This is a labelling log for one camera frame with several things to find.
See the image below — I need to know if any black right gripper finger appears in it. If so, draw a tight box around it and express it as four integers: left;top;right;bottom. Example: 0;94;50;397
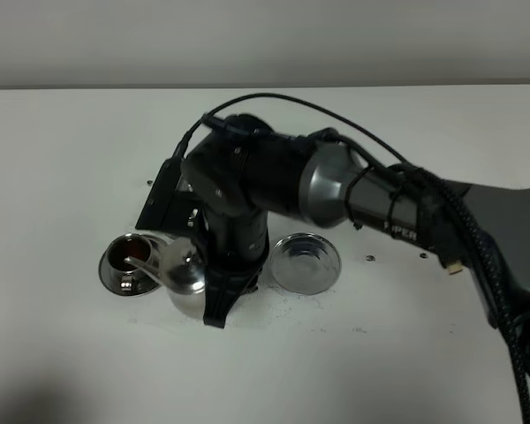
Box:
203;261;261;329

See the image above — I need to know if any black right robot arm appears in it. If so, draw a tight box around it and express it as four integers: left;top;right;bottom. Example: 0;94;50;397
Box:
173;114;530;423

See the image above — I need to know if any teapot stainless steel saucer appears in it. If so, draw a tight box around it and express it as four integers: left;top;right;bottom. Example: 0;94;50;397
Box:
269;232;342;296

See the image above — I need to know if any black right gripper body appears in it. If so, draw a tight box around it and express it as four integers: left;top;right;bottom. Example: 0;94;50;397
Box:
181;114;312;262

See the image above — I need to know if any near stainless steel teacup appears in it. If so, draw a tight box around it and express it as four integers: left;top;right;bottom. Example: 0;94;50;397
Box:
105;236;155;295

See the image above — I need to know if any black camera cable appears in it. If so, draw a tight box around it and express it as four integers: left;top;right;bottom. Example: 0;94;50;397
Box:
171;92;429;178

